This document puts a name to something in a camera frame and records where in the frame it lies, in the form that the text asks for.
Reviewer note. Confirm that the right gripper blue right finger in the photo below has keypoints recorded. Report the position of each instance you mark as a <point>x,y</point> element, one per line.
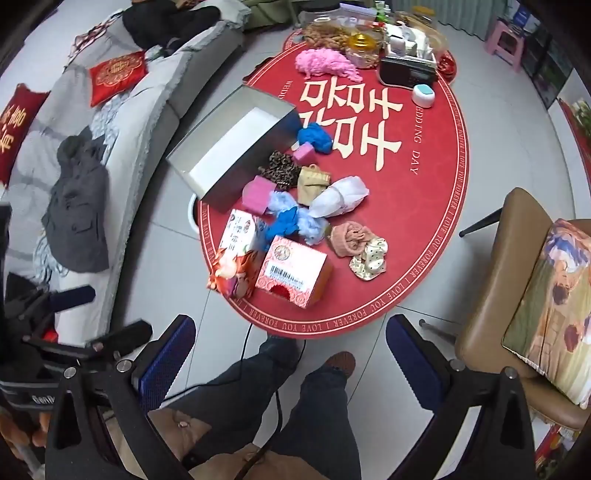
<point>423,365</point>

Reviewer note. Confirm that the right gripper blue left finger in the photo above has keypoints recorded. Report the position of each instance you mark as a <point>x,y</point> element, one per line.
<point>158,364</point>

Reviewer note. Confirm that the cream polka dot scrunchie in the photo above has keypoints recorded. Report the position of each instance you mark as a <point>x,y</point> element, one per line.
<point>372,261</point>

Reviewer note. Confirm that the pink knit sock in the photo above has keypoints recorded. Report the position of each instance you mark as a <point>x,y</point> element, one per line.
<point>350,238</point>

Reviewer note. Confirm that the light blue fluffy cloth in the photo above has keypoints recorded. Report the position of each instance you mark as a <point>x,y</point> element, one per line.
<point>312,230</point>

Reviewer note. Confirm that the blue plastic glove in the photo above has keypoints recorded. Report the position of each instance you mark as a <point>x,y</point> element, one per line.
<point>285,225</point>

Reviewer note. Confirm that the large pink foam block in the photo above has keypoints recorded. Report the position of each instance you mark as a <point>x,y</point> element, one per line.
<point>256,195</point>

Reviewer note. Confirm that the beige sock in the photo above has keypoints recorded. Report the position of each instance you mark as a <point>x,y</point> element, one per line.
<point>311,182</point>

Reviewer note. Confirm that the leopard print scrunchie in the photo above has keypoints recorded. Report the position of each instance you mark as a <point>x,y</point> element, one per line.
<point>281,170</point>

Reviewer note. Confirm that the small pink foam block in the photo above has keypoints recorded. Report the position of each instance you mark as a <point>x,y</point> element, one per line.
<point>304,155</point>

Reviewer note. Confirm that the floral cushion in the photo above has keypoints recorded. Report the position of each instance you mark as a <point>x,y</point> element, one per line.
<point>550,330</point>

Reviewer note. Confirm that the grey jacket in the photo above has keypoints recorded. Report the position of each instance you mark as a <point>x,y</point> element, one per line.
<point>74,218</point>

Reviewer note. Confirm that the red patterned carton box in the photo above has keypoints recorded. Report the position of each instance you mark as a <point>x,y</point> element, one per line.
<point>294,272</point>

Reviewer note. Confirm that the grey sofa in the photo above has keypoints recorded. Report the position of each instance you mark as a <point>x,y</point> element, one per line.
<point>136,125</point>

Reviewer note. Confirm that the brown leather chair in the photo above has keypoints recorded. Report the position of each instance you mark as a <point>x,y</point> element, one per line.
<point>523,226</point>

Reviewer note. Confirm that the red round table mat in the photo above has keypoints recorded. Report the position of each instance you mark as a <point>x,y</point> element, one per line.
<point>398,175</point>

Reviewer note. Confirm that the grey open cardboard box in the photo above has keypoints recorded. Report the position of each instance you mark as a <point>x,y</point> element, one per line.
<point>223,153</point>

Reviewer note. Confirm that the dark red cushion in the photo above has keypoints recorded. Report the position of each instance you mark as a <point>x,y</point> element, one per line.
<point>16,120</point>

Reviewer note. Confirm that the white blue round device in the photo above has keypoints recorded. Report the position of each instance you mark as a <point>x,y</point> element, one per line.
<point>423,96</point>

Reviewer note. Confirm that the red embroidered cushion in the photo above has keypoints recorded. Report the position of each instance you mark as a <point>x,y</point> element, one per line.
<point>115,76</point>

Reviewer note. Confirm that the black radio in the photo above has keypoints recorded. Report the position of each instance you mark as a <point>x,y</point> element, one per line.
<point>395,72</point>

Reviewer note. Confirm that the fluffy pink yarn cloth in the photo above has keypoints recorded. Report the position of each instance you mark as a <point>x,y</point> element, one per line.
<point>325,61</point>

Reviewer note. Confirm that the gold lid glass jar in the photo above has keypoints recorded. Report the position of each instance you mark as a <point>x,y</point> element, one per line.
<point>363,50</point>

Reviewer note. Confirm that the pink plastic stool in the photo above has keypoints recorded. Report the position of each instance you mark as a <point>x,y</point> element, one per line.
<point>506,43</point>

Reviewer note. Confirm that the jar of peanuts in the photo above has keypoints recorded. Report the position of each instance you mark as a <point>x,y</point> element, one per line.
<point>329,32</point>

